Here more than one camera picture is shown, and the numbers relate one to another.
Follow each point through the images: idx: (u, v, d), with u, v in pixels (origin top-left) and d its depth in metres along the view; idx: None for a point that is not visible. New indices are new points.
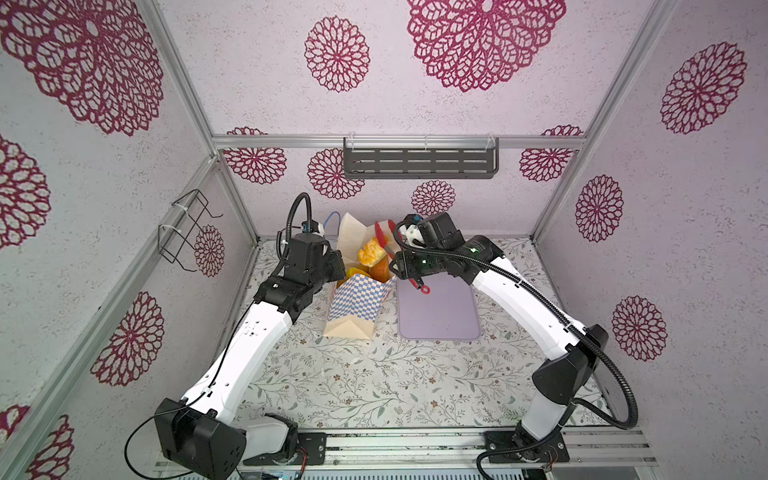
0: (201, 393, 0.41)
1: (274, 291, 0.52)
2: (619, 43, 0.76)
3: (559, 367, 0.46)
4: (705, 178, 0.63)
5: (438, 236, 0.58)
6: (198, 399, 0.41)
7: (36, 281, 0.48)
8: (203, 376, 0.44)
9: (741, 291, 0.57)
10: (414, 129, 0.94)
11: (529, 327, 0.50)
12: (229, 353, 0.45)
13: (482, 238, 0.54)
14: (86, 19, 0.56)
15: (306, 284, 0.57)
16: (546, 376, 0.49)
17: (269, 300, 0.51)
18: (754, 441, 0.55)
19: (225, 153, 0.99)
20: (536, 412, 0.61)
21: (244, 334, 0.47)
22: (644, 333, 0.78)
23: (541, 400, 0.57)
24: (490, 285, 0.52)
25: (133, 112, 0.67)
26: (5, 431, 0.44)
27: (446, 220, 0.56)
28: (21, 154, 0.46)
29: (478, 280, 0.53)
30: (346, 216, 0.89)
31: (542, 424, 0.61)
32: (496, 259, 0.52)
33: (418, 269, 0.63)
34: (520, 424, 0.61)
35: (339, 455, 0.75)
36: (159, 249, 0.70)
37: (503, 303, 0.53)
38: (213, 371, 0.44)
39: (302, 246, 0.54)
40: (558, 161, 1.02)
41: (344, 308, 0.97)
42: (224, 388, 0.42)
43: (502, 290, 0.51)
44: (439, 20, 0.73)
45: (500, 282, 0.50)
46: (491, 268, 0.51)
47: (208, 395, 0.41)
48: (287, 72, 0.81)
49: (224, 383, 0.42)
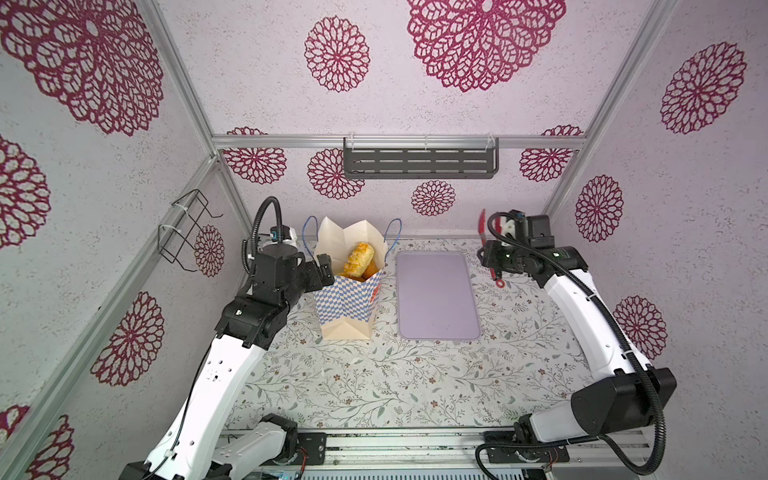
0: (164, 457, 0.38)
1: (239, 318, 0.45)
2: (619, 43, 0.76)
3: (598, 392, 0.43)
4: (704, 178, 0.63)
5: (529, 235, 0.60)
6: (163, 465, 0.37)
7: (36, 281, 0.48)
8: (166, 433, 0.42)
9: (741, 291, 0.57)
10: (414, 129, 0.94)
11: (587, 341, 0.47)
12: (191, 406, 0.40)
13: (571, 248, 0.54)
14: (86, 19, 0.56)
15: (277, 305, 0.50)
16: (586, 397, 0.46)
17: (236, 326, 0.45)
18: (754, 441, 0.55)
19: (225, 153, 0.99)
20: (549, 420, 0.61)
21: (205, 381, 0.41)
22: (644, 333, 0.78)
23: (562, 411, 0.56)
24: (565, 288, 0.50)
25: (133, 112, 0.67)
26: (5, 431, 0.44)
27: (544, 221, 0.57)
28: (21, 154, 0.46)
29: (552, 281, 0.52)
30: (324, 222, 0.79)
31: (551, 433, 0.60)
32: (577, 271, 0.51)
33: (501, 263, 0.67)
34: (525, 417, 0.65)
35: (339, 455, 0.75)
36: (160, 249, 0.70)
37: (568, 309, 0.51)
38: (175, 429, 0.39)
39: (270, 263, 0.47)
40: (558, 161, 1.02)
41: (335, 311, 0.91)
42: (188, 449, 0.38)
43: (572, 299, 0.49)
44: (439, 20, 0.73)
45: (571, 290, 0.49)
46: (572, 278, 0.50)
47: (173, 458, 0.37)
48: (286, 72, 0.81)
49: (189, 441, 0.38)
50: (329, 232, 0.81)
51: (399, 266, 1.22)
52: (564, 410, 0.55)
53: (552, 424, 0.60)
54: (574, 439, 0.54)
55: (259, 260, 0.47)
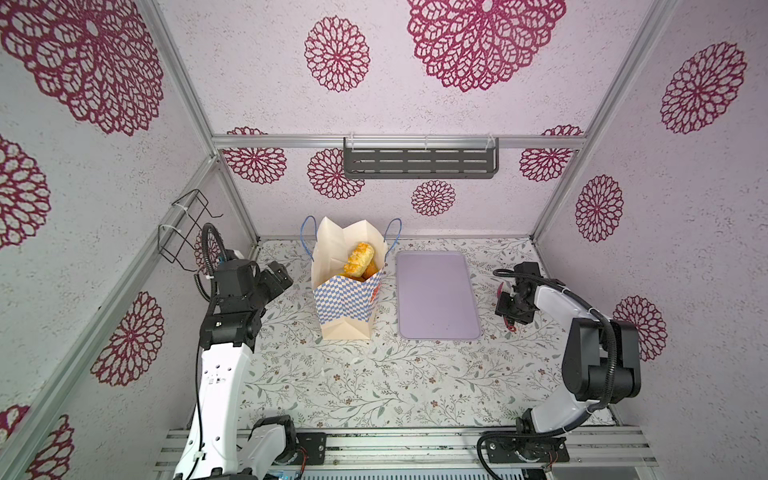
0: (195, 461, 0.39)
1: (220, 330, 0.49)
2: (619, 43, 0.76)
3: (572, 342, 0.51)
4: (705, 178, 0.63)
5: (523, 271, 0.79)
6: (195, 468, 0.38)
7: (37, 281, 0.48)
8: (187, 443, 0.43)
9: (741, 291, 0.57)
10: (414, 129, 0.94)
11: (569, 322, 0.56)
12: (202, 412, 0.42)
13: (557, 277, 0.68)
14: (86, 19, 0.56)
15: (250, 310, 0.55)
16: (566, 358, 0.52)
17: (219, 338, 0.48)
18: (754, 441, 0.55)
19: (225, 153, 0.99)
20: (548, 406, 0.62)
21: (206, 386, 0.44)
22: (644, 333, 0.78)
23: (559, 395, 0.58)
24: (541, 290, 0.66)
25: (133, 111, 0.67)
26: (5, 431, 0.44)
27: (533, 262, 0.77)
28: (21, 154, 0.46)
29: (536, 291, 0.68)
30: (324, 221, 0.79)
31: (549, 421, 0.61)
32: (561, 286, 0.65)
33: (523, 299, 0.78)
34: (528, 413, 0.69)
35: (339, 455, 0.75)
36: (160, 249, 0.70)
37: (552, 306, 0.62)
38: (195, 436, 0.40)
39: (232, 275, 0.52)
40: (558, 161, 1.02)
41: (336, 311, 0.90)
42: (215, 444, 0.40)
43: (549, 294, 0.64)
44: (439, 20, 0.73)
45: (551, 290, 0.64)
46: (545, 280, 0.68)
47: (204, 458, 0.39)
48: (286, 72, 0.81)
49: (214, 438, 0.40)
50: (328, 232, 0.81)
51: (399, 265, 1.12)
52: (562, 393, 0.56)
53: (551, 412, 0.61)
54: (573, 424, 0.58)
55: (220, 276, 0.52)
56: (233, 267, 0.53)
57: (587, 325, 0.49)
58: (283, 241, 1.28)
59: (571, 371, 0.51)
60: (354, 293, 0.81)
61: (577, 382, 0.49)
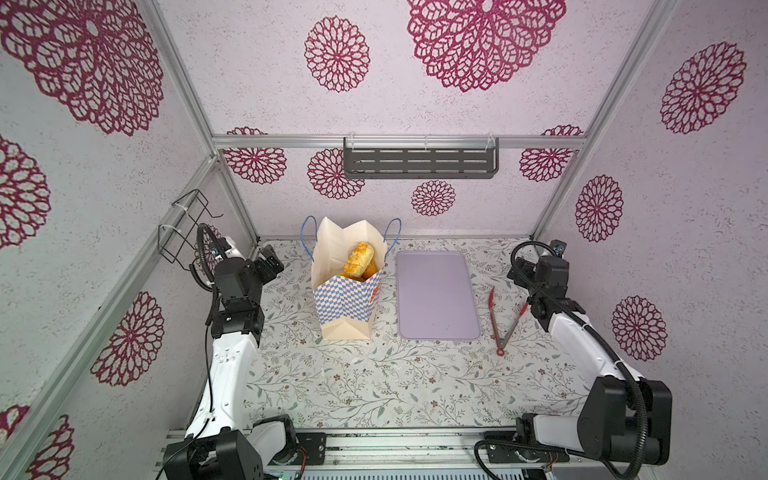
0: (205, 421, 0.42)
1: (229, 325, 0.55)
2: (619, 43, 0.76)
3: (596, 402, 0.44)
4: (705, 178, 0.63)
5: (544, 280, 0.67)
6: (205, 428, 0.41)
7: (37, 281, 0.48)
8: (197, 410, 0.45)
9: (741, 291, 0.57)
10: (414, 129, 0.94)
11: (585, 365, 0.50)
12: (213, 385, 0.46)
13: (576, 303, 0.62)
14: (86, 19, 0.56)
15: (255, 307, 0.60)
16: (589, 415, 0.45)
17: (228, 332, 0.54)
18: (754, 441, 0.55)
19: (225, 153, 0.99)
20: (553, 425, 0.60)
21: (217, 365, 0.49)
22: (644, 333, 0.78)
23: (566, 423, 0.55)
24: (557, 321, 0.59)
25: (133, 112, 0.67)
26: (5, 431, 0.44)
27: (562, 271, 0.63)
28: (21, 153, 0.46)
29: (550, 318, 0.61)
30: (324, 221, 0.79)
31: (552, 438, 0.60)
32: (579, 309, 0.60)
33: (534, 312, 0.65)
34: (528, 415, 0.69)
35: (339, 455, 0.75)
36: (160, 249, 0.70)
37: (567, 341, 0.56)
38: (205, 403, 0.44)
39: (231, 280, 0.55)
40: (558, 161, 1.02)
41: (336, 312, 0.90)
42: (225, 409, 0.43)
43: (566, 328, 0.57)
44: (439, 20, 0.73)
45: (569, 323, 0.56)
46: (563, 310, 0.60)
47: (213, 420, 0.42)
48: (287, 72, 0.81)
49: (224, 403, 0.44)
50: (328, 232, 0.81)
51: (399, 265, 1.12)
52: (568, 423, 0.54)
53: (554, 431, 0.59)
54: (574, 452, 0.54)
55: (218, 281, 0.55)
56: (230, 273, 0.56)
57: (614, 388, 0.42)
58: (283, 241, 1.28)
59: (591, 432, 0.45)
60: (354, 293, 0.81)
61: (598, 447, 0.43)
